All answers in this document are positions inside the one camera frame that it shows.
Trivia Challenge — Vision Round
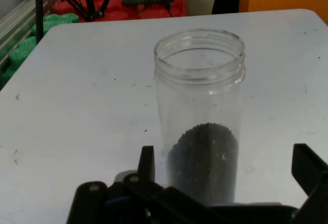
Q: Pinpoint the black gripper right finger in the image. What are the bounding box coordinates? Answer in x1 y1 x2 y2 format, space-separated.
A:
292 143 328 224

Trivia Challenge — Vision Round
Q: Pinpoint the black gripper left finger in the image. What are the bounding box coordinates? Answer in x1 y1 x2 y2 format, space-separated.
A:
66 146 231 224

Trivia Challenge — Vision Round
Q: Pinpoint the clear plastic jar with seeds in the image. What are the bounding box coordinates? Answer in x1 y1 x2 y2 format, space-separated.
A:
153 28 247 206

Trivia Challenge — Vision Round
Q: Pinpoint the green foam block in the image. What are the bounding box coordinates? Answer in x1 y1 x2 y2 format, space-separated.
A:
0 13 80 87

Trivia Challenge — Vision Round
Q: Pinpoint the black tripod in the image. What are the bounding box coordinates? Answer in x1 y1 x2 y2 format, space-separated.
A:
34 0 178 44

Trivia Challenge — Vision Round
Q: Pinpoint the aluminium rail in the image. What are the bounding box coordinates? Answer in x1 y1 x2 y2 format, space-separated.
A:
0 0 38 66

